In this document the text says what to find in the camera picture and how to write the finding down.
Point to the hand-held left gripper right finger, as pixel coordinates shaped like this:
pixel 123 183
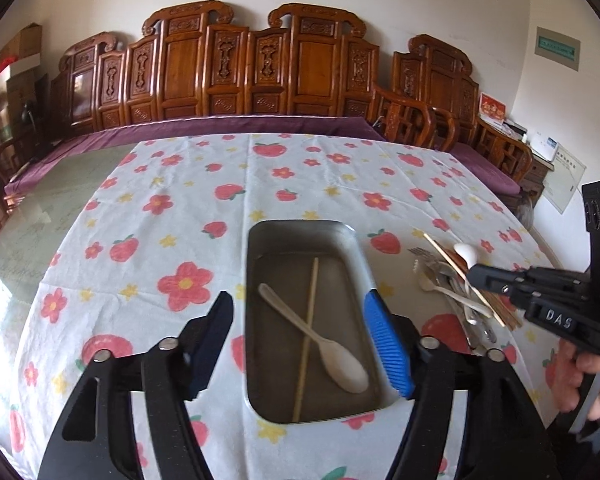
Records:
pixel 387 347

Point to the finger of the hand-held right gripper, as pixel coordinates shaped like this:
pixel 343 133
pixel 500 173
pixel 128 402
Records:
pixel 490 280

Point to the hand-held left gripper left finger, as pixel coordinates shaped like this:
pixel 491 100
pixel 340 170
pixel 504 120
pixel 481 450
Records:
pixel 215 342

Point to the pile of mixed cutlery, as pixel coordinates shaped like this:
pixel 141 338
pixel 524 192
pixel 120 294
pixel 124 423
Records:
pixel 455 296

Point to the wooden chopstick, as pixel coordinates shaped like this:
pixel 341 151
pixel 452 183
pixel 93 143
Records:
pixel 445 259
pixel 311 300

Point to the rectangular metal tray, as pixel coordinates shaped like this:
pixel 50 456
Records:
pixel 340 300

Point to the person's right hand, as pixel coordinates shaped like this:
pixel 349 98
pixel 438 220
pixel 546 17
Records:
pixel 565 375

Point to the small grey fan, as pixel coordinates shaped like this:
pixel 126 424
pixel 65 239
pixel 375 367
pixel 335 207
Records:
pixel 526 212

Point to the wooden side table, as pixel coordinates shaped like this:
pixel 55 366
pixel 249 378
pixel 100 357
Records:
pixel 536 175

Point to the short purple seat cushion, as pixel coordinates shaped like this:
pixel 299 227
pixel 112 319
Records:
pixel 480 165

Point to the strawberry flower print tablecloth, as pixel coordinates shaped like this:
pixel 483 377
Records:
pixel 180 200

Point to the red desk calendar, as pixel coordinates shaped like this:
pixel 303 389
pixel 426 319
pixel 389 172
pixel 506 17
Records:
pixel 492 109

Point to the carved wooden bench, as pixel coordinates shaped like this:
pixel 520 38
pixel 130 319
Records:
pixel 442 75
pixel 320 65
pixel 82 80
pixel 182 60

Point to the cardboard box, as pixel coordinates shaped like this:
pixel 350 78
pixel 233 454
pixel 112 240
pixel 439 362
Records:
pixel 22 42

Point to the white wall panel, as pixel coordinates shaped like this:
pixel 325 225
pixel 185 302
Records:
pixel 566 182

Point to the green wall sign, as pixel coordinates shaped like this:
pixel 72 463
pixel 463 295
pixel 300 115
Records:
pixel 557 49

